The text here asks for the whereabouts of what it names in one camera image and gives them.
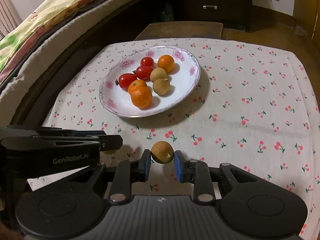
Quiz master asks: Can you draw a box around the red cherry tomato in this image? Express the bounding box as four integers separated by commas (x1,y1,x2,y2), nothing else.
115,73,137,90
140,56,154,67

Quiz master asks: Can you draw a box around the oval red tomato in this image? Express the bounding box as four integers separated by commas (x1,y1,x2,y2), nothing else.
133,66,154,81

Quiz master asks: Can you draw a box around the large brown longan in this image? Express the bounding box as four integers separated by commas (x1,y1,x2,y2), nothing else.
150,68,167,82

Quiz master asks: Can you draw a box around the small orange tangerine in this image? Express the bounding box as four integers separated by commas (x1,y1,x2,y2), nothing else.
157,55,175,73

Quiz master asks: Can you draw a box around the grey bed mattress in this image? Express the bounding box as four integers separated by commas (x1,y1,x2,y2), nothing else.
1,0,138,126

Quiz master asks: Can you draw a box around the cherry print tablecloth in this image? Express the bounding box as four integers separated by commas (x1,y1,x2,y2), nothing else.
43,38,319,239

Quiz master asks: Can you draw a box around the white floral plate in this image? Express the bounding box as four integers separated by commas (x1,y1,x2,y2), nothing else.
99,46,201,118

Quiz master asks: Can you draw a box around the colourful floral quilt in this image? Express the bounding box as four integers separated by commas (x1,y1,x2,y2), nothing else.
1,0,94,82

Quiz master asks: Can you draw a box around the wooden low table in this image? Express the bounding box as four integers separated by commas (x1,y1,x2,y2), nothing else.
135,21,223,41

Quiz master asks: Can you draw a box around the dark wooden nightstand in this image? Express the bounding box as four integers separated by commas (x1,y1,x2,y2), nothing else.
166,0,252,31

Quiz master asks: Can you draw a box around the wooden wardrobe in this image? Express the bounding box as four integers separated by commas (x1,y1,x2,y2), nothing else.
293,0,319,39

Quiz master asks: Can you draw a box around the dark wooden bed frame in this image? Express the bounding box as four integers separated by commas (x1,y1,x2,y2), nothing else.
5,0,167,128

